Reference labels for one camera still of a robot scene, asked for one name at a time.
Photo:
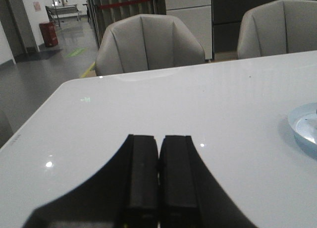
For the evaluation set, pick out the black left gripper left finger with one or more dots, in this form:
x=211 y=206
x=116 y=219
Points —
x=122 y=194

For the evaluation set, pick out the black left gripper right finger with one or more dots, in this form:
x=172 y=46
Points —
x=190 y=196

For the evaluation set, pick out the light blue round plate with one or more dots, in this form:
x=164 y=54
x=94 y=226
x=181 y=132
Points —
x=303 y=122

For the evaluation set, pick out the left beige leather chair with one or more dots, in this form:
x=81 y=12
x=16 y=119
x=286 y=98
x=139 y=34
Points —
x=147 y=42

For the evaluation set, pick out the beige leather chair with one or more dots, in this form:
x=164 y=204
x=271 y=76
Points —
x=278 y=27
x=147 y=42

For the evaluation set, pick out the red bin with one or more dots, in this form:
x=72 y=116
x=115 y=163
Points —
x=48 y=33

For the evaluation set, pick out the white cabinet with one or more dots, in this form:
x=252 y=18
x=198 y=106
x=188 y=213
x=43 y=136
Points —
x=197 y=16

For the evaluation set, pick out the right beige leather chair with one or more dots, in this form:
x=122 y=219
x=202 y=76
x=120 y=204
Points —
x=278 y=27

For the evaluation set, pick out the metal trolley table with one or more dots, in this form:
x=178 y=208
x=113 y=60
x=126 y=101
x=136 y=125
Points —
x=54 y=11

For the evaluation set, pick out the red barrier belt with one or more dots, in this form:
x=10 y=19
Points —
x=121 y=4

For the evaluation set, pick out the pink wall notice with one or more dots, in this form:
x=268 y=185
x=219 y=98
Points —
x=37 y=6

